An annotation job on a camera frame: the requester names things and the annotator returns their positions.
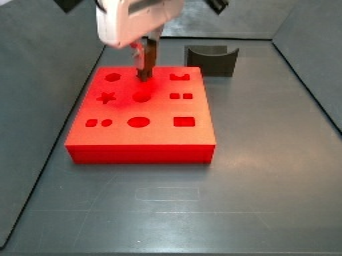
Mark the red shape sorter block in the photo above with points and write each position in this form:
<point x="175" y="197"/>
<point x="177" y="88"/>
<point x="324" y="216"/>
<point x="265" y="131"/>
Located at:
<point x="143" y="122"/>

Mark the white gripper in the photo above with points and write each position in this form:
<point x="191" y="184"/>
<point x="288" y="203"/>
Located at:
<point x="126" y="20"/>

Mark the dark grey curved holder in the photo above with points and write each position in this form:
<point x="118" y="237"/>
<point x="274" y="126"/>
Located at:
<point x="213" y="58"/>

